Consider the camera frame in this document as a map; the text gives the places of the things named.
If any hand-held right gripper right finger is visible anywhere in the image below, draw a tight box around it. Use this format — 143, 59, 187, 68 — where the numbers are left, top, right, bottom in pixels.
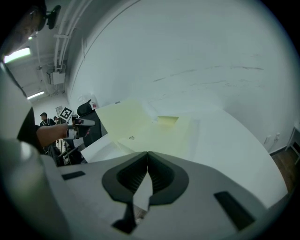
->
132, 151, 269, 240

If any white ceiling conduit bundle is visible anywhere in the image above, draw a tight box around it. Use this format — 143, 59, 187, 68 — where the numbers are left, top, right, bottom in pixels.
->
53, 0, 99, 71

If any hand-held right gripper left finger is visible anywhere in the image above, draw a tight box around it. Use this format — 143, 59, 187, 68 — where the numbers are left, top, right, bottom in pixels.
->
41, 151, 149, 240

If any black head camera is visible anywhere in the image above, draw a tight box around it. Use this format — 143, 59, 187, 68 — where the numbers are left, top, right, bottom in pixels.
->
44, 5, 62, 30

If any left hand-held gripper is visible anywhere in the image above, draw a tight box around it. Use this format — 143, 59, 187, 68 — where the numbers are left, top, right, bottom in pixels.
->
58, 106, 96, 140

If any large black office chair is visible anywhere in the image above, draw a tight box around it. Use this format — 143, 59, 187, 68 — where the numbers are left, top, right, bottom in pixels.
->
76, 99, 108, 147

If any pale yellow sheet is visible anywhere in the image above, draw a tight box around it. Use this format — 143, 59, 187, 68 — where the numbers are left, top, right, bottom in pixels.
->
96, 99, 192, 157

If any person's face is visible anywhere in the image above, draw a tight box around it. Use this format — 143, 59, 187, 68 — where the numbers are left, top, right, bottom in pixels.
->
8, 6, 46, 51

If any person's black printed shirt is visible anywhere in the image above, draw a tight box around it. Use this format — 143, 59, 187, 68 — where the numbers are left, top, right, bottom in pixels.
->
17, 107, 42, 154

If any person's left forearm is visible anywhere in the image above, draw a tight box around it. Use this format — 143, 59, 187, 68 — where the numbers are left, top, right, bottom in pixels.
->
36, 122, 70, 148

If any ceiling strip light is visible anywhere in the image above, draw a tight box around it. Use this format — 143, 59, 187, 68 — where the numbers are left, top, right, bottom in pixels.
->
26, 90, 45, 99
3, 47, 31, 63

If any white junction box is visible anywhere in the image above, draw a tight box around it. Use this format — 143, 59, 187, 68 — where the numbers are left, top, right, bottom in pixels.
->
48, 70, 66, 85

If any small white table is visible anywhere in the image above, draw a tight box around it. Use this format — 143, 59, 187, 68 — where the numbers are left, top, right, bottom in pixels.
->
285, 126, 300, 165

